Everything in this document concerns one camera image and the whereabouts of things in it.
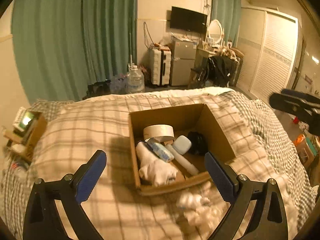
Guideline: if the white louvered wardrobe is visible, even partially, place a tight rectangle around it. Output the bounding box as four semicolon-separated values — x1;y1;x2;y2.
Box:
237;7;299;103

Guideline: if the open brown cardboard box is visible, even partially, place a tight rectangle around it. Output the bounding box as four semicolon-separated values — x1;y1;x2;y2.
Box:
129;103;235;196

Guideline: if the black bag on floor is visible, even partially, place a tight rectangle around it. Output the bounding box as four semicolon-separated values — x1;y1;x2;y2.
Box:
82;80;111;100

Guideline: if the blue white tube pack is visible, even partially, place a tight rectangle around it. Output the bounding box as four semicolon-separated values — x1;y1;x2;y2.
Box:
145;138;174;163

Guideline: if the light green side curtain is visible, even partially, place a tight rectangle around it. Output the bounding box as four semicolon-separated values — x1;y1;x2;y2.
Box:
210;0;241;47

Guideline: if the green checked bed sheet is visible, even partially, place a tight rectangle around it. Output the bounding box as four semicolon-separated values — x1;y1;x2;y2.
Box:
0;89;317;240

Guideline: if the white oval vanity mirror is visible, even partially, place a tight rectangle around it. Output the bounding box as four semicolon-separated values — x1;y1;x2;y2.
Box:
206;19;224;46

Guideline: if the large green curtain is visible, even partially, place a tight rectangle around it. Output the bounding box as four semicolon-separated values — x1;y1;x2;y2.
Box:
11;0;137;103

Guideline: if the white sock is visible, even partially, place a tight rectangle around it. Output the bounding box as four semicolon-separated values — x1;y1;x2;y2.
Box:
136;141;178;186

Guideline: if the white tape roll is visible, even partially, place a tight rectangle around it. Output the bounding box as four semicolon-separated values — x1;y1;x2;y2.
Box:
143;125;174;142

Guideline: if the round black compact mirror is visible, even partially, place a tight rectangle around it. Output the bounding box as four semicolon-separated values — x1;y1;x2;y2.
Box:
187;131;208;156

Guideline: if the large clear water jug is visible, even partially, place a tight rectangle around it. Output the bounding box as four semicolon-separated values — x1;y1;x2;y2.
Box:
127;64;145;94

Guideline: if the silver mini fridge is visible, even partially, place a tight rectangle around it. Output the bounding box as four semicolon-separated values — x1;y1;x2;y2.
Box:
170;39;196;86

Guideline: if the small light blue case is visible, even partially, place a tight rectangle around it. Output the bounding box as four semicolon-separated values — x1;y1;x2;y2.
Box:
172;135;192;155

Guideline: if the white plastic tube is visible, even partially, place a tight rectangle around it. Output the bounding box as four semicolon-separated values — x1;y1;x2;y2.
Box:
165;144;199;176

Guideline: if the white hard suitcase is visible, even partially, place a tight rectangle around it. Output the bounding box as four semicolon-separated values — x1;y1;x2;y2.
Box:
149;47;171;86

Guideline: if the black wall television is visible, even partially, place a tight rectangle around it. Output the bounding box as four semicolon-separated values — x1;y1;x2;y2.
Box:
170;7;207;34

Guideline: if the small cluttered cardboard box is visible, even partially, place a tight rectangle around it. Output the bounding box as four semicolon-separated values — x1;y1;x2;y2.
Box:
3;107;47;164

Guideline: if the black jacket on chair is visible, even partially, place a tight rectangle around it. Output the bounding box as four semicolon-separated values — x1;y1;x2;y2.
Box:
190;56;239;88

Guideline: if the plaid beige blanket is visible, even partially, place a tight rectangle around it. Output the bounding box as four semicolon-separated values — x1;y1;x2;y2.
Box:
15;90;301;240

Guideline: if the white lace cloth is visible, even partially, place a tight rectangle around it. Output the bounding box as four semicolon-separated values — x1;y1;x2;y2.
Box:
176;188;230;231

